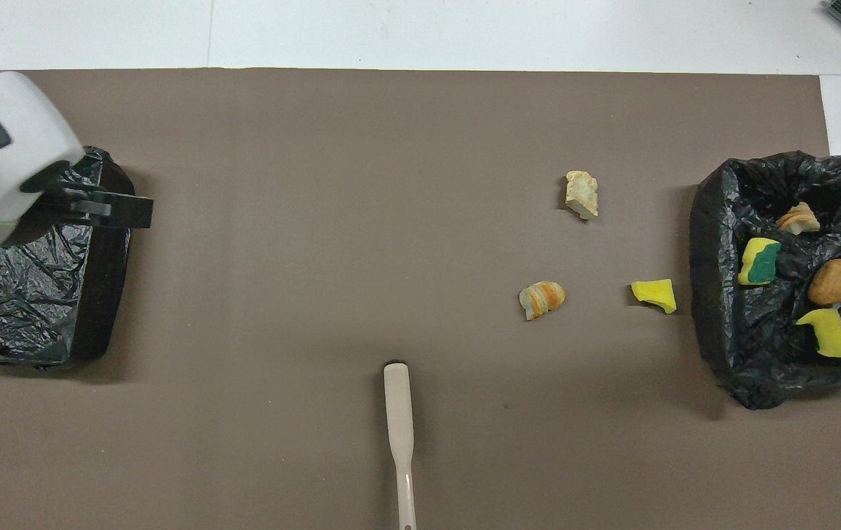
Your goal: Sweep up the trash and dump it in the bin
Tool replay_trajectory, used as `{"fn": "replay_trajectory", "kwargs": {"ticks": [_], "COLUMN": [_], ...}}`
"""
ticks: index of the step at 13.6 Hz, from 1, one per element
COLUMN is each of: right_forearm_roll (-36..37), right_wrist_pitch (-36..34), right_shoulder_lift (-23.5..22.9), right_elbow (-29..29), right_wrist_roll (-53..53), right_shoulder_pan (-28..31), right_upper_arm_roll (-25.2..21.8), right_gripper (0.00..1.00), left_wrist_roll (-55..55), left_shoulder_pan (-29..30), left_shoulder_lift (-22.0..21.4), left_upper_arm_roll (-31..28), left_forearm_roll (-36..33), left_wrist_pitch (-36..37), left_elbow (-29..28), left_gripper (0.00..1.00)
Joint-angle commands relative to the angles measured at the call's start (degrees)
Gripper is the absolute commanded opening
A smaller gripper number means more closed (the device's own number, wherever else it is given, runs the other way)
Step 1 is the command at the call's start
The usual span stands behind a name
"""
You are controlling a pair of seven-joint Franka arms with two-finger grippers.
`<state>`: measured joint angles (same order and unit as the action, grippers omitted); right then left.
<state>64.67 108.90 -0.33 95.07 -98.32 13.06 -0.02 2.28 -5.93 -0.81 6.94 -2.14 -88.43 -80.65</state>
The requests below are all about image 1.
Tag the small orange striped bread piece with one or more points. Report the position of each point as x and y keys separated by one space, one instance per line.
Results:
x=541 y=298

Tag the notched yellow sponge piece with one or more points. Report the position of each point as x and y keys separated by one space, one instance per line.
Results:
x=828 y=335

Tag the yellow green scrub sponge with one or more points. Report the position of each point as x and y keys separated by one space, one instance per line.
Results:
x=758 y=261

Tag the large brown table mat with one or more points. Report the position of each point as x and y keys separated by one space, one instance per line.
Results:
x=317 y=147

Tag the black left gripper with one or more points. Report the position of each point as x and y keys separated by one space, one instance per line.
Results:
x=59 y=199

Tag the black bag lined bin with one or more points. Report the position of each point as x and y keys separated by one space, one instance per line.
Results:
x=722 y=294
x=23 y=294

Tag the pale cream bread piece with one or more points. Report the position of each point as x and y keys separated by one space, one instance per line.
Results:
x=582 y=194

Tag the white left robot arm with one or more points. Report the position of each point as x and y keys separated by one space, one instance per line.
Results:
x=1 y=147

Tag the brown round bread roll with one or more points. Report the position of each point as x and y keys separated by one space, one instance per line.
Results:
x=831 y=283

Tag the large orange striped bread chunk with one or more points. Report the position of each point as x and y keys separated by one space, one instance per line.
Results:
x=797 y=218

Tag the beige hand brush black bristles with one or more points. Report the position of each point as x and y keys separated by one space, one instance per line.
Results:
x=398 y=412

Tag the small yellow sponge wedge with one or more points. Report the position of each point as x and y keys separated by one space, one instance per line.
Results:
x=654 y=293

